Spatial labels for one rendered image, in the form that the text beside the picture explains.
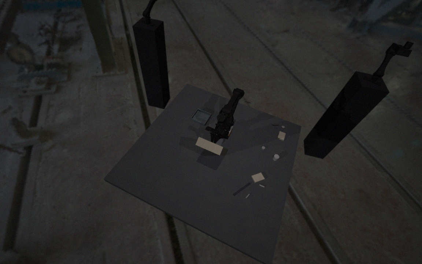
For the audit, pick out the beige flat rectangular box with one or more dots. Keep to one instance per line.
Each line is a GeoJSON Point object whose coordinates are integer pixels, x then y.
{"type": "Point", "coordinates": [258, 177]}
{"type": "Point", "coordinates": [281, 135]}

